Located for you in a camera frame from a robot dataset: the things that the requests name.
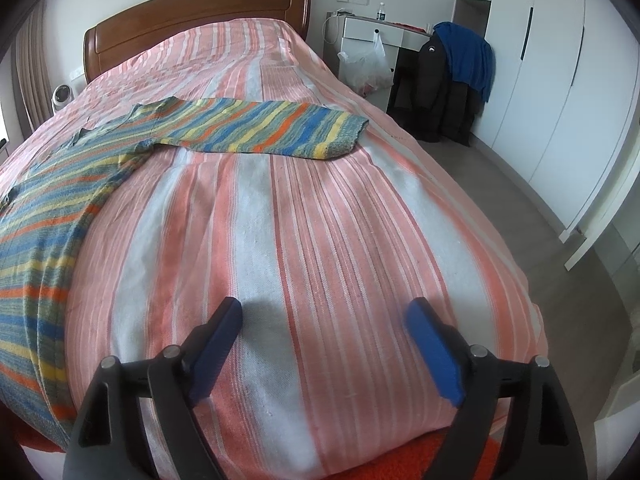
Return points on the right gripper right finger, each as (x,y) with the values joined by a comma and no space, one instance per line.
(541,439)

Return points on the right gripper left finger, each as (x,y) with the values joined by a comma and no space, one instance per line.
(109,439)

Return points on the pink striped bed cover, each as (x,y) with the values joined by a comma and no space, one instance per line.
(323,255)

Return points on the small white fan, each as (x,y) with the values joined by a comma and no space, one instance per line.
(62,95)

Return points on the black chair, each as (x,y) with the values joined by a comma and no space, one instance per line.
(426,101)

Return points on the blue garment on chair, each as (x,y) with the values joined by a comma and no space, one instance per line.
(470,58)

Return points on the beige curtain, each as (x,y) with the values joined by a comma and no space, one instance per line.
(30,75)

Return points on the white plastic bag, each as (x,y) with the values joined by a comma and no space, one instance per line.
(369,71)

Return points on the plastic water bottle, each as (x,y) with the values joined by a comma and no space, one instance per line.
(381,12)

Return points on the white desk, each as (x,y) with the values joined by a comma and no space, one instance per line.
(343,31)

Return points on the wooden headboard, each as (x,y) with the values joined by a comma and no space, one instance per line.
(134,30)

